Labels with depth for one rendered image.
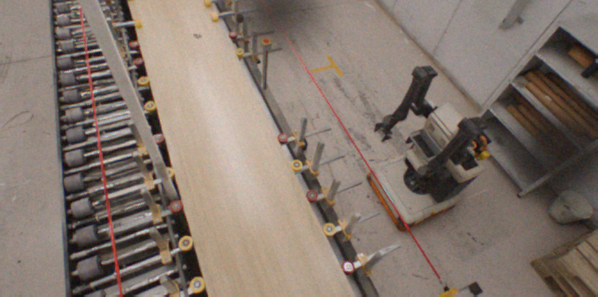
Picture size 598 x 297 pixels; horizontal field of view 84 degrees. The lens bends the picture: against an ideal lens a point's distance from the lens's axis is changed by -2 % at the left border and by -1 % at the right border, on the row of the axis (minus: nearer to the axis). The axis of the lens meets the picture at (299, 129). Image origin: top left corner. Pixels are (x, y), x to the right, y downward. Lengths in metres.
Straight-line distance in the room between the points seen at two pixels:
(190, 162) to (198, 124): 0.33
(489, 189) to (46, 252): 4.12
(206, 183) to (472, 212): 2.61
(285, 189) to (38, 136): 2.71
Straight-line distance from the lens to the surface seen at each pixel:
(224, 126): 2.57
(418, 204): 3.24
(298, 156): 2.67
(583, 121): 3.75
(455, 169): 2.94
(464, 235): 3.66
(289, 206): 2.24
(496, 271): 3.69
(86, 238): 2.44
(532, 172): 4.32
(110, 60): 1.46
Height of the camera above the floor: 2.95
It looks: 53 degrees down
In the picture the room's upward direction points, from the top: 11 degrees clockwise
